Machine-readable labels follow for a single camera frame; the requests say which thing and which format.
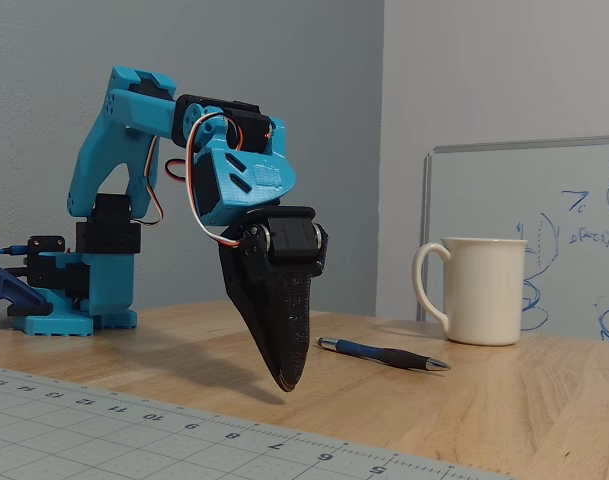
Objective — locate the blue gripper body black servo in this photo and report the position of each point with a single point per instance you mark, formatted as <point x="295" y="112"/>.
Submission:
<point x="290" y="240"/>

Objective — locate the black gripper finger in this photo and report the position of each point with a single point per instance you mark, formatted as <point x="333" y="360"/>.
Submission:
<point x="289" y="320"/>
<point x="239" y="285"/>

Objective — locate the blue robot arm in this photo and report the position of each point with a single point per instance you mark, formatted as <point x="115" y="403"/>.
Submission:
<point x="99" y="150"/>

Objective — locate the blue and black pen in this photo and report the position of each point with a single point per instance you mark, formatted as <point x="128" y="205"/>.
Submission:
<point x="374" y="352"/>

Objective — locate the white ceramic mug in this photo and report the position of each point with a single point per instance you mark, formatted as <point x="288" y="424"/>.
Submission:
<point x="484" y="290"/>

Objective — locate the grey gridded cutting mat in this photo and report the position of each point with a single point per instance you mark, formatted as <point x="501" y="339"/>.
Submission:
<point x="84" y="440"/>

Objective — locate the dark blue table clamp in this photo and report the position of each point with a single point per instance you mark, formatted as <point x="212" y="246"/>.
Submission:
<point x="14" y="295"/>

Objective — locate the whiteboard with blue drawings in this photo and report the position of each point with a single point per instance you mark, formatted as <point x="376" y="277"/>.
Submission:
<point x="484" y="190"/>

